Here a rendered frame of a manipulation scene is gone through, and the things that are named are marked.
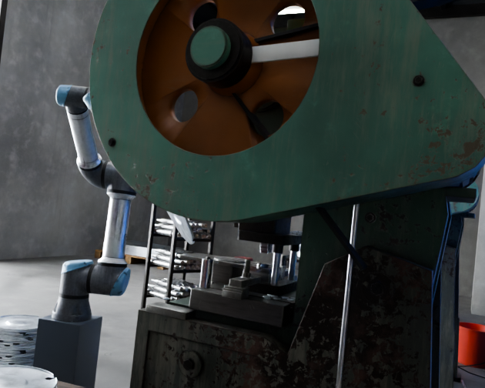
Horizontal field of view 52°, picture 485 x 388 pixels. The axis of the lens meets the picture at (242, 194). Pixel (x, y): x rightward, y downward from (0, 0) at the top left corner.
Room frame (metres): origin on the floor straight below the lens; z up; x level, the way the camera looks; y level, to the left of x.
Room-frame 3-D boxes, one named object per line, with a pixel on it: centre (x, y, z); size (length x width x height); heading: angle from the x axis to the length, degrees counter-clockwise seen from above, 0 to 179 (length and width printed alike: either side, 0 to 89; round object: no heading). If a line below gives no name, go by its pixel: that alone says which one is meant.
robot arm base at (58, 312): (2.00, 0.63, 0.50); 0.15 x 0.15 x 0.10
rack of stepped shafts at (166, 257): (4.21, 0.48, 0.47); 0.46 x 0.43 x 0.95; 45
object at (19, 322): (2.52, 1.05, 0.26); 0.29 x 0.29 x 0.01
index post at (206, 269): (1.52, 0.08, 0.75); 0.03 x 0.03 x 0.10; 65
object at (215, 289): (1.63, -0.10, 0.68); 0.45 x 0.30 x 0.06; 155
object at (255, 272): (1.63, -0.10, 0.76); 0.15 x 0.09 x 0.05; 155
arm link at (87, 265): (2.00, 0.62, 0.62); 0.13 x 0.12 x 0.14; 90
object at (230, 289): (1.47, -0.03, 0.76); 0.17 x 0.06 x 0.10; 155
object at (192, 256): (1.70, 0.06, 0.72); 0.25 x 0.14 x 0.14; 65
